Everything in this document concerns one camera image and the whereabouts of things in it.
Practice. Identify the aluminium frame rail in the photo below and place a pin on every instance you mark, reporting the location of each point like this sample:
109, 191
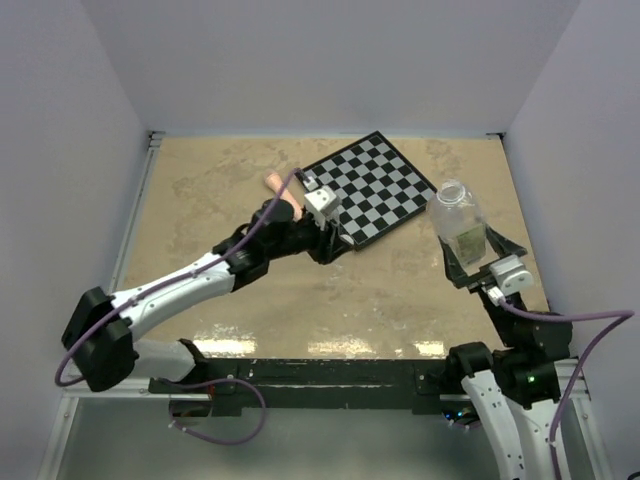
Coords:
67, 409

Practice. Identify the pink cylindrical handle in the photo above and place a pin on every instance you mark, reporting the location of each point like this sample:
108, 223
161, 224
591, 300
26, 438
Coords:
280, 186

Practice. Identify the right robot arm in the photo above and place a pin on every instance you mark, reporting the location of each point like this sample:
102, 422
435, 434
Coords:
515, 391

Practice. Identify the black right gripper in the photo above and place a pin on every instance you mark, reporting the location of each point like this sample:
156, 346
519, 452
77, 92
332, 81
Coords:
457, 272

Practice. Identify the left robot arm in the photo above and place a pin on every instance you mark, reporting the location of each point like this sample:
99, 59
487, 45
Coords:
105, 335

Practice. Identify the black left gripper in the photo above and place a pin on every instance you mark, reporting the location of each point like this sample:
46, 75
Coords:
330, 245

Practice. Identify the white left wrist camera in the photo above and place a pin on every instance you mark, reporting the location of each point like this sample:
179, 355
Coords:
320, 201

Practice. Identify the black white checkerboard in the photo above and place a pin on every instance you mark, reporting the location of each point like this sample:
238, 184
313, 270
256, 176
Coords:
379, 188

